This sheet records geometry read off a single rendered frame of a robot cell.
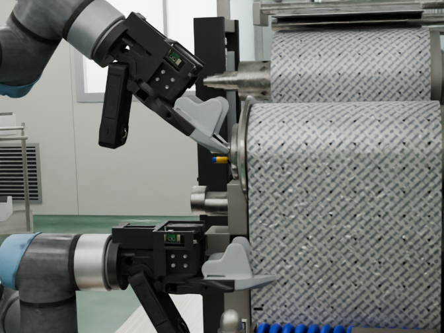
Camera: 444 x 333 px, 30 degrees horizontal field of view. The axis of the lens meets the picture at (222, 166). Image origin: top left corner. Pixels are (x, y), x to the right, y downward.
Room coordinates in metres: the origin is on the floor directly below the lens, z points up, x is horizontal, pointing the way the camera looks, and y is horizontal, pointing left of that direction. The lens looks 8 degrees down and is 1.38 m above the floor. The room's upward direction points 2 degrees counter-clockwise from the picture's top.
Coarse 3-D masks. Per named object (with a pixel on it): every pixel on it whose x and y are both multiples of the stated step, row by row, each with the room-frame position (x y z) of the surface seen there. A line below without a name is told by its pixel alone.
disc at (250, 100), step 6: (252, 96) 1.09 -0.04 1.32; (246, 102) 1.06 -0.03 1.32; (252, 102) 1.09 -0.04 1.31; (246, 108) 1.05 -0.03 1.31; (246, 114) 1.04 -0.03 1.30; (246, 120) 1.04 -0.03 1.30; (246, 126) 1.04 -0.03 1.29; (246, 132) 1.04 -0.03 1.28; (240, 138) 1.02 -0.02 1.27; (240, 144) 1.02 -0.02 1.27; (240, 150) 1.02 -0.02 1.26; (240, 156) 1.02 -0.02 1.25; (240, 162) 1.02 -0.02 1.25; (246, 168) 1.03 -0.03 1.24; (246, 174) 1.03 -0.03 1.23; (246, 180) 1.03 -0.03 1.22; (246, 186) 1.03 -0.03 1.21; (246, 192) 1.03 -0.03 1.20; (246, 198) 1.04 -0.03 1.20
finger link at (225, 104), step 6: (186, 96) 1.10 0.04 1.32; (192, 96) 1.10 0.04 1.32; (198, 102) 1.10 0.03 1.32; (222, 102) 1.10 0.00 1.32; (228, 102) 1.10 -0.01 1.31; (228, 108) 1.10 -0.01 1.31; (222, 114) 1.10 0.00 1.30; (222, 120) 1.10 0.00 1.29; (216, 132) 1.10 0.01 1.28; (216, 138) 1.09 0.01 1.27; (222, 138) 1.10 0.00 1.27
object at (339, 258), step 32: (256, 192) 1.02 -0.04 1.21; (288, 192) 1.02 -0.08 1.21; (256, 224) 1.02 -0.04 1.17; (288, 224) 1.02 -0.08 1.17; (320, 224) 1.01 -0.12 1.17; (352, 224) 1.00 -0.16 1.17; (384, 224) 0.99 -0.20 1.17; (416, 224) 0.99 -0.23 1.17; (256, 256) 1.02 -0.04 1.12; (288, 256) 1.02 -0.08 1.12; (320, 256) 1.01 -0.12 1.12; (352, 256) 1.00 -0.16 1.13; (384, 256) 0.99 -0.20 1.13; (416, 256) 0.99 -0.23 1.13; (288, 288) 1.02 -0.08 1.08; (320, 288) 1.01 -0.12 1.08; (352, 288) 1.00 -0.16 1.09; (384, 288) 0.99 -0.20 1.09; (416, 288) 0.99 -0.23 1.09; (256, 320) 1.02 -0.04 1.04; (288, 320) 1.02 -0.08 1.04; (320, 320) 1.01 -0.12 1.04; (352, 320) 1.00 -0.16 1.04; (384, 320) 0.99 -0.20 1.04; (416, 320) 0.99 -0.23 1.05
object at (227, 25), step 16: (208, 32) 1.37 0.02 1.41; (224, 32) 1.38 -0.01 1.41; (208, 48) 1.37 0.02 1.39; (224, 48) 1.38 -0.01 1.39; (208, 64) 1.37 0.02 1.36; (224, 64) 1.37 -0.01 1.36; (208, 96) 1.38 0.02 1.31; (224, 96) 1.37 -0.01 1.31; (240, 112) 1.52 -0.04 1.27; (224, 128) 1.37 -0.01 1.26; (208, 160) 1.38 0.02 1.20; (208, 176) 1.38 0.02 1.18; (224, 176) 1.37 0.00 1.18; (208, 224) 1.38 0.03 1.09; (224, 224) 1.37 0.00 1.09; (208, 256) 1.38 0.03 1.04; (208, 304) 1.38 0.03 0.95; (208, 320) 1.38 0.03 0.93
